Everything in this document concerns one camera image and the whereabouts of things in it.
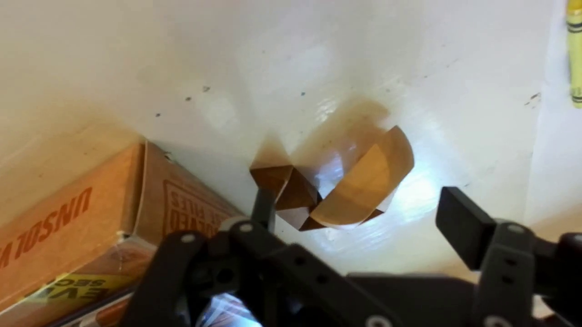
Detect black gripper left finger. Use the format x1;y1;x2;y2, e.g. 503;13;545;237
250;190;274;231

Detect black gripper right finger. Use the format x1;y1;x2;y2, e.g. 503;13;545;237
434;188;496;271

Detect brown Unsolved game box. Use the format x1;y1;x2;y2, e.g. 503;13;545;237
0;142;238;327

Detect yellow-green crayon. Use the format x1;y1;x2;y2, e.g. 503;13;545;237
565;0;582;110

